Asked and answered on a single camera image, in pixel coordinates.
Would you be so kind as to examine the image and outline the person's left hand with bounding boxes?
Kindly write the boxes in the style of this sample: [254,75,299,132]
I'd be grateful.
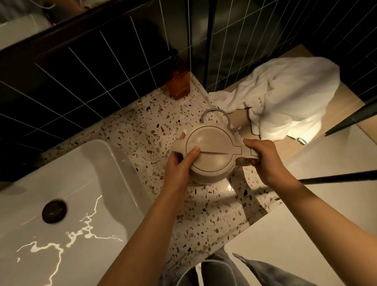
[158,131,204,195]

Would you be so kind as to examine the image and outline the person's right hand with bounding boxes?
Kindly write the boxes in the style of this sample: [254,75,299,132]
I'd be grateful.
[242,136,290,189]

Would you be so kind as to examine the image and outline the beige electric kettle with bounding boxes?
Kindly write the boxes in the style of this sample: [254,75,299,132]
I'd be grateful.
[170,121,263,187]

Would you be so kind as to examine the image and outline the person's left forearm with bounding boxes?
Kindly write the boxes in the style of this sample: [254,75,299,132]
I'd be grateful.
[76,180,200,286]

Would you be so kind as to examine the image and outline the person's right forearm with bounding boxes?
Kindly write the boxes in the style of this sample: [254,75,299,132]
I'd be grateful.
[269,162,377,286]

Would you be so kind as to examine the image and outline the white crumpled towel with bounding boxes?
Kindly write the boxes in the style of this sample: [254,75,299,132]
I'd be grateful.
[205,54,345,147]

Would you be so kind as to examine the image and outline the amber soap dispenser bottle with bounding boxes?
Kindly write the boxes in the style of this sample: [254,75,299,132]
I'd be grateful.
[163,48,193,101]

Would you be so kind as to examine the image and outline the light wooden shelf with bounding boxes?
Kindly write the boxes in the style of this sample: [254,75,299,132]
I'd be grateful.
[219,40,371,172]

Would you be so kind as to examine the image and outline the thin black rod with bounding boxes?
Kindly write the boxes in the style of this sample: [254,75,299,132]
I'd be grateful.
[298,172,377,186]

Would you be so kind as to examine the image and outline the white ceramic sink basin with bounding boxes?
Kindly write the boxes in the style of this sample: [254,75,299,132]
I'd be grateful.
[0,136,161,286]

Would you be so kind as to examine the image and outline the person's grey trousers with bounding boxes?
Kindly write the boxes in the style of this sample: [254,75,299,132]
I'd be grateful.
[162,240,319,286]

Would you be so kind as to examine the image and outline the black sink drain plug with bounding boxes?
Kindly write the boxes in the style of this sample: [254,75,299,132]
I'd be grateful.
[41,198,68,225]

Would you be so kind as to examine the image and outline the grey kettle power cord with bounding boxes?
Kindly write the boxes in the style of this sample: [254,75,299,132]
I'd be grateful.
[199,107,236,135]

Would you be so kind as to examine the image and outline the black metal frame bar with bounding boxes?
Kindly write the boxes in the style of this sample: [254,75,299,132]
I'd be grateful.
[322,97,377,137]

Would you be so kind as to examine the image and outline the black metal frame post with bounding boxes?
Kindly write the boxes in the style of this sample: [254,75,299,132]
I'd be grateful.
[197,0,222,94]

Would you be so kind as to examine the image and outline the black framed wall mirror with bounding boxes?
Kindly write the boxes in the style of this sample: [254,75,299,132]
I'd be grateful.
[0,0,165,62]

